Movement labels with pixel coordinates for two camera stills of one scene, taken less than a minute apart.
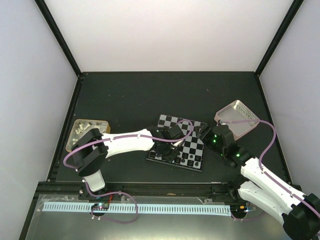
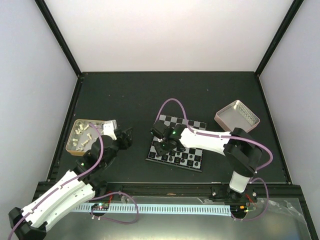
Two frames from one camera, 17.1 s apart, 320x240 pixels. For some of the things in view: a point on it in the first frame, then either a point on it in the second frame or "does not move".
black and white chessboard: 191,155 does not move
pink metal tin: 237,111 does not move
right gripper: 204,134 → 160,151
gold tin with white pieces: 81,126 does not move
